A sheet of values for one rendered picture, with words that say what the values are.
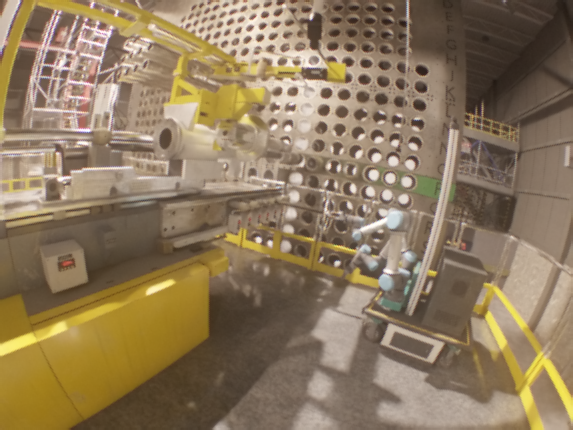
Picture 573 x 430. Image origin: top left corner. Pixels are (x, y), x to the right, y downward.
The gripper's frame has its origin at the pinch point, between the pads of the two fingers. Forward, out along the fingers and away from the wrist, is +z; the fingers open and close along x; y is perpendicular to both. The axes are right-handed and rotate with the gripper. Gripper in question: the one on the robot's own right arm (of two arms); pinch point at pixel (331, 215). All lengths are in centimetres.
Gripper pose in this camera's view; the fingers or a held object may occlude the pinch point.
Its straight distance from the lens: 232.6
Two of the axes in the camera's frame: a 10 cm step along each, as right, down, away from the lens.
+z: -9.0, -2.2, 3.8
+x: -4.4, 6.0, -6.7
